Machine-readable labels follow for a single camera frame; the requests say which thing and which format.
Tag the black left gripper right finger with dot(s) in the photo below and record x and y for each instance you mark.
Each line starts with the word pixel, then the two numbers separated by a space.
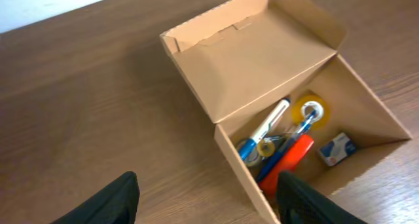
pixel 298 202

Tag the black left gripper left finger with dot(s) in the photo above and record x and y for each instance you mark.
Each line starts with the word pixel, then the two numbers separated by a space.
pixel 116 203

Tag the blue pen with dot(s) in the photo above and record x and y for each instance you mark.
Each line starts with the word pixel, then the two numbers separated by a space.
pixel 303 127

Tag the white eraser packet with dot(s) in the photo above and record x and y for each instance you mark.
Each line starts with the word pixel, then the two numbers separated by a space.
pixel 338 149

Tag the yellow correction tape dispenser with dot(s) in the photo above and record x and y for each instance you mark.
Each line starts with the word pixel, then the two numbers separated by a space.
pixel 264 149

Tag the blue white marker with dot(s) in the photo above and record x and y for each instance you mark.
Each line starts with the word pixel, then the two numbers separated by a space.
pixel 264 128

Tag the yellow tape roll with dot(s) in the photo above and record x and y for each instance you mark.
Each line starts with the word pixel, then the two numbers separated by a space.
pixel 311 105

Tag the brown cardboard box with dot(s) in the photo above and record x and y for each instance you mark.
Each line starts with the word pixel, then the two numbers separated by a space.
pixel 242 57

